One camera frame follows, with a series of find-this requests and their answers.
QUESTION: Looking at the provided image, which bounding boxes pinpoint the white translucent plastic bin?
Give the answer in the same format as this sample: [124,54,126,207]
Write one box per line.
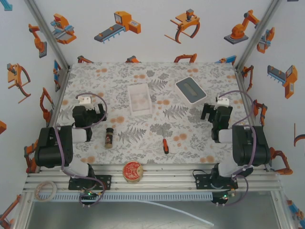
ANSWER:
[127,83,153,117]

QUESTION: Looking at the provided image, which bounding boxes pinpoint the brown spice jar black lid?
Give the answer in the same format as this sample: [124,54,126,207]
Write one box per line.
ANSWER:
[104,127,114,149]

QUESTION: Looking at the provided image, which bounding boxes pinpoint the white grey tissue box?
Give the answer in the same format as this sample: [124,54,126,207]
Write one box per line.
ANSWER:
[174,76,207,108]

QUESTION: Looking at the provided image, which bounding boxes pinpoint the round red gold tin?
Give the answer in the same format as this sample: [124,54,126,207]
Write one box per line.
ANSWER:
[122,161,142,184]

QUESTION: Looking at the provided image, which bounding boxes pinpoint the green lit circuit board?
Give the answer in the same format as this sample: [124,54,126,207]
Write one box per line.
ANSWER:
[79,189,100,208]
[210,190,236,207]

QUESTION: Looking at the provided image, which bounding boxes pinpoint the clear tape roll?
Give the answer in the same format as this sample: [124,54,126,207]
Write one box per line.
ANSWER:
[34,180,58,200]

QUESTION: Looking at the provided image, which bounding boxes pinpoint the white plastic tube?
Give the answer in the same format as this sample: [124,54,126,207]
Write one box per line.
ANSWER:
[137,199,215,227]

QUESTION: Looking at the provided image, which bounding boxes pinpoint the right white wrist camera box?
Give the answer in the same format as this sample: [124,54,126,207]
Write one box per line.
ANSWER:
[215,95,230,107]

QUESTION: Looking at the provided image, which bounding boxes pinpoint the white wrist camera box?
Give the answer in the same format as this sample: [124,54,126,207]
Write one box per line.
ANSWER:
[215,95,230,107]
[77,94,93,111]

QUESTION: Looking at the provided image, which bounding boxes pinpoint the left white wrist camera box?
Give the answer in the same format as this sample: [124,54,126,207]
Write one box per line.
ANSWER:
[77,94,93,111]

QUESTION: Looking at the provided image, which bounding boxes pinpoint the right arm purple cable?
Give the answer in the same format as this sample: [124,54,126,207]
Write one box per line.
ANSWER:
[217,90,257,207]

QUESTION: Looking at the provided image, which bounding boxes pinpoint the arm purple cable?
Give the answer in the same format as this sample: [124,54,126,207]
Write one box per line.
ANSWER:
[54,93,108,208]
[217,90,257,207]

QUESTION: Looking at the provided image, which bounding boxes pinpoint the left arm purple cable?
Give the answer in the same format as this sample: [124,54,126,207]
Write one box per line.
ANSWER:
[54,93,108,208]

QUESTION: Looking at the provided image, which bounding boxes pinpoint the aluminium frame base rails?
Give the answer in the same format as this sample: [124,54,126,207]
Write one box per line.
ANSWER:
[23,164,284,194]

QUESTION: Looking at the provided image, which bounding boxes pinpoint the white slotted cable duct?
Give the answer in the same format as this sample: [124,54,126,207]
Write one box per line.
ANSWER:
[35,192,214,202]

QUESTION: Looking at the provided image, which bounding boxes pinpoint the aluminium frame post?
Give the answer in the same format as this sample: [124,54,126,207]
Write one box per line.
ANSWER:
[23,0,71,70]
[234,0,284,72]

